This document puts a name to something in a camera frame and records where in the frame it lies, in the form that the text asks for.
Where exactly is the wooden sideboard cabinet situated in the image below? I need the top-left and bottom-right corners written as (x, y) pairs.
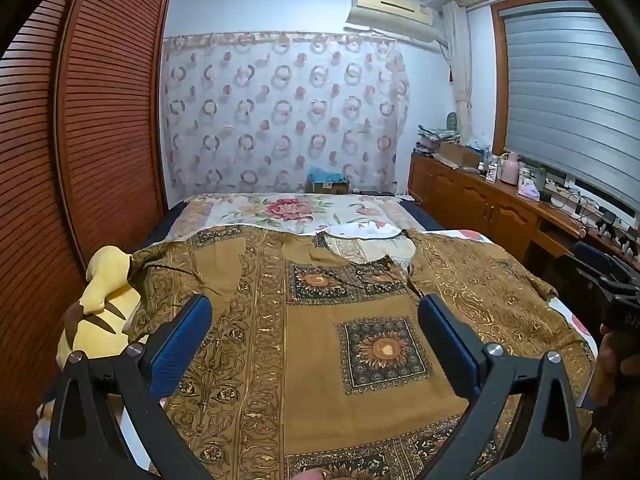
top-left (407, 152), bottom-right (640, 273)

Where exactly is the person's right hand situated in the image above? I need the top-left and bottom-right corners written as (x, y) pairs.
top-left (590, 322), bottom-right (632, 407)

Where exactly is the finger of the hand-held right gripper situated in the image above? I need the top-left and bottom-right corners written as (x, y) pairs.
top-left (554, 254), bottom-right (607, 311)
top-left (574, 241), bottom-right (632, 283)

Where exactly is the stack of folded cloths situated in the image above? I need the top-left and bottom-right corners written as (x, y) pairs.
top-left (417, 124), bottom-right (462, 145)

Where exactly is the white power strip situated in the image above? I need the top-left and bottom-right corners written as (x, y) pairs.
top-left (542, 180), bottom-right (608, 218)

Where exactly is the grey window blind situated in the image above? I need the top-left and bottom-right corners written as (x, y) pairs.
top-left (501, 0), bottom-right (640, 212)

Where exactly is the floral quilt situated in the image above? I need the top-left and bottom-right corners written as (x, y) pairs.
top-left (167, 192), bottom-right (432, 241)

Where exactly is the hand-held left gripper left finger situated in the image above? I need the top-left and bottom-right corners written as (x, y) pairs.
top-left (47, 294), bottom-right (213, 480)

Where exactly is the brown patterned garment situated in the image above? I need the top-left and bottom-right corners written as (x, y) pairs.
top-left (127, 225), bottom-right (597, 480)

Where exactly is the yellow plush toy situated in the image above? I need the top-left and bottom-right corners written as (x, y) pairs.
top-left (35, 246), bottom-right (151, 421)

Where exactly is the wall air conditioner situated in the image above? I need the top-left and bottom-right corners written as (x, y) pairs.
top-left (344, 0), bottom-right (449, 45)

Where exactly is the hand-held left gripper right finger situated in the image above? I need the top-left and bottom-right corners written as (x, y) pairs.
top-left (415, 294), bottom-right (583, 480)

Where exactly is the pink thermos jug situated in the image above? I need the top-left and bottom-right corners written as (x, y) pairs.
top-left (501, 151), bottom-right (522, 186)

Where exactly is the blue plastic bag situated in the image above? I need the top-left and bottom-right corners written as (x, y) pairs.
top-left (307, 165), bottom-right (349, 186)

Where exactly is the large cardboard box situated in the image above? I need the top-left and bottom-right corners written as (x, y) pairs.
top-left (434, 141), bottom-right (482, 171)

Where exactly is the wooden louvred wardrobe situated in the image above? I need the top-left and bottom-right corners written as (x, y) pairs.
top-left (0, 0), bottom-right (174, 461)

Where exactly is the small cardboard box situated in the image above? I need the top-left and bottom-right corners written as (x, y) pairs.
top-left (306, 180), bottom-right (351, 195)

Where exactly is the beige window curtain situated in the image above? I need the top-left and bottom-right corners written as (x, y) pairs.
top-left (441, 0), bottom-right (474, 145)

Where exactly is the ring patterned sheer curtain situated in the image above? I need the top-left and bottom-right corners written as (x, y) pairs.
top-left (160, 30), bottom-right (412, 200)

